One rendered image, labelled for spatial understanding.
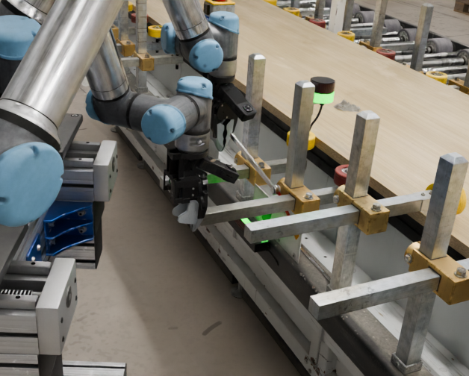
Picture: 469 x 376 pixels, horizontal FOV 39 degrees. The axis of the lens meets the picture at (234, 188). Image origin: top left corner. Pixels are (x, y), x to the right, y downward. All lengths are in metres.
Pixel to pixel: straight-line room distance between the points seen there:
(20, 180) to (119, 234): 2.25
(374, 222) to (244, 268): 1.27
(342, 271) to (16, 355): 0.75
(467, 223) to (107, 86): 0.84
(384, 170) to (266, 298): 0.88
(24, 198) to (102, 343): 1.64
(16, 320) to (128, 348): 1.44
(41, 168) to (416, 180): 1.07
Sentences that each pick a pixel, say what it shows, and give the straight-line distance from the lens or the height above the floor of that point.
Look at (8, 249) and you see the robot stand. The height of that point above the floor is 1.04.
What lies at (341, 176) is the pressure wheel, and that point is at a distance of 1.66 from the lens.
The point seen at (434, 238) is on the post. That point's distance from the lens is 1.24.
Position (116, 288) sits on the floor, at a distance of 2.75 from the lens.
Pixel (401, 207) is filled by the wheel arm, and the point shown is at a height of 0.95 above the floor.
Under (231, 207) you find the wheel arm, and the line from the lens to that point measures 1.56.
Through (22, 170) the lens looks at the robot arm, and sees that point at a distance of 0.86.
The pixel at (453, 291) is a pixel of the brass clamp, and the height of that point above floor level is 0.95.
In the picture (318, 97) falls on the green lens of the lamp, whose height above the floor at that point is 1.11.
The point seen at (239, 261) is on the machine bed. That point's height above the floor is 0.17.
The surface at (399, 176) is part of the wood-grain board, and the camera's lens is 1.72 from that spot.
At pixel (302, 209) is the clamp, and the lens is 1.60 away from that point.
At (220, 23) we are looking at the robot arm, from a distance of 1.65.
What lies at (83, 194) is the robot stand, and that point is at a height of 0.92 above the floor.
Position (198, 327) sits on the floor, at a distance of 2.55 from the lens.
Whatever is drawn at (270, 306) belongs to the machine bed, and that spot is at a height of 0.16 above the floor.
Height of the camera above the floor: 1.61
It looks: 27 degrees down
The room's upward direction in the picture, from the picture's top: 4 degrees clockwise
